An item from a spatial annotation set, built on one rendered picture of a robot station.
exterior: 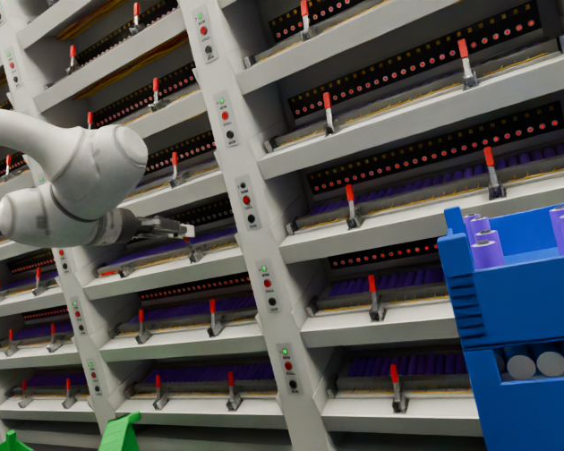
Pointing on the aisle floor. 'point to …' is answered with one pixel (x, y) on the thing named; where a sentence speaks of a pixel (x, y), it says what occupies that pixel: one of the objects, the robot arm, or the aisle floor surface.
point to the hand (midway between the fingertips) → (181, 231)
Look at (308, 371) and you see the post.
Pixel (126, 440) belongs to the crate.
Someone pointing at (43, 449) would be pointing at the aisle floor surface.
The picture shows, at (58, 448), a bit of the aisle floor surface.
